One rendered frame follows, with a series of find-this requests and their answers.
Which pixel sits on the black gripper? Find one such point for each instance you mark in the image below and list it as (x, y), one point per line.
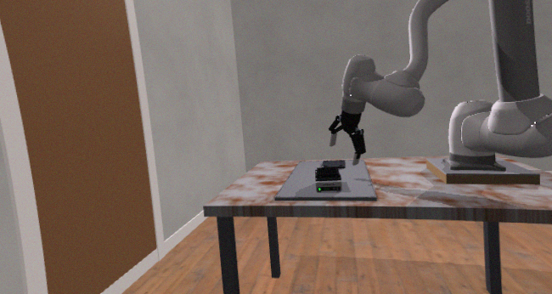
(351, 126)

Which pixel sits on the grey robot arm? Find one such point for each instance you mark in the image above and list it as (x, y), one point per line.
(520, 123)

